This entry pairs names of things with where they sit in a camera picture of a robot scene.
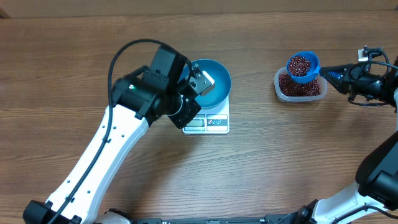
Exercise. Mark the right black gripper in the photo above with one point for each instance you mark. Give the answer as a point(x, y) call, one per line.
point(347, 80)

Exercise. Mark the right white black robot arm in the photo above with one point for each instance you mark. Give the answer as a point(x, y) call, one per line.
point(375, 186)

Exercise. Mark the white digital kitchen scale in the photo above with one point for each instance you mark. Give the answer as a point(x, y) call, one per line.
point(213, 118)

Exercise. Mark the red adzuki beans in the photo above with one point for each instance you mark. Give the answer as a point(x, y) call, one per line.
point(300, 79)

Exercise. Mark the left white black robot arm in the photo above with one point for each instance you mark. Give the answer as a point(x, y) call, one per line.
point(168, 86)

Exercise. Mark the blue plastic measuring scoop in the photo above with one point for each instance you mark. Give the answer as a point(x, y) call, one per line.
point(303, 67)

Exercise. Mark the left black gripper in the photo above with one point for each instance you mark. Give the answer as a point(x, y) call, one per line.
point(191, 108)

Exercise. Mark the teal metal bowl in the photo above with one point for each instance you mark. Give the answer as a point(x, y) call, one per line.
point(221, 76)

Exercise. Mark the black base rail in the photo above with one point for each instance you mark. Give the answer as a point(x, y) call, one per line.
point(113, 216)

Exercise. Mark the clear plastic container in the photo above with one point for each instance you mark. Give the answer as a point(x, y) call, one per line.
point(288, 91)

